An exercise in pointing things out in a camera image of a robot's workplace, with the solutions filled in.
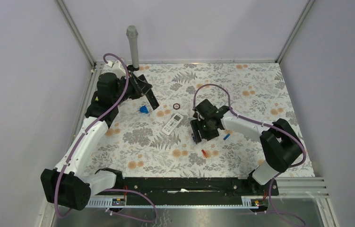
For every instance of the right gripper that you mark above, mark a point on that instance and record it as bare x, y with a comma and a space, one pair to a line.
196, 124

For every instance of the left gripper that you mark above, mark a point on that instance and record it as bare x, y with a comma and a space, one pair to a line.
137, 92

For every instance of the black remote control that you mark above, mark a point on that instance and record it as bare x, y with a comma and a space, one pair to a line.
152, 99

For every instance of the orange red battery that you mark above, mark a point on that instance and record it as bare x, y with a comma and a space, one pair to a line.
205, 154

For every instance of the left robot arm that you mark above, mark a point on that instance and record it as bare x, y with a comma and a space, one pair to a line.
66, 185

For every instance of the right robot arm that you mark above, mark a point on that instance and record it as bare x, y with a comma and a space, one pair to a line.
280, 144

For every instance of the white AC remote control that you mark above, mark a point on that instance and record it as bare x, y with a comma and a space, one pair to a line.
171, 125

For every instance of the blue plastic clip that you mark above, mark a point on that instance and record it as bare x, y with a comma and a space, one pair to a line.
144, 109

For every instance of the poker chip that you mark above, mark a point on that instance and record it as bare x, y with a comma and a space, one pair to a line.
176, 106

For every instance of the grey microphone on stand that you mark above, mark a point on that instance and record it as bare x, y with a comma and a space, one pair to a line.
132, 35

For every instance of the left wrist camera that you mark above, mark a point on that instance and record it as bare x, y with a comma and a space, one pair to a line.
114, 67

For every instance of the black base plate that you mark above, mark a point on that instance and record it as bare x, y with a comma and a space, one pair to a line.
177, 191

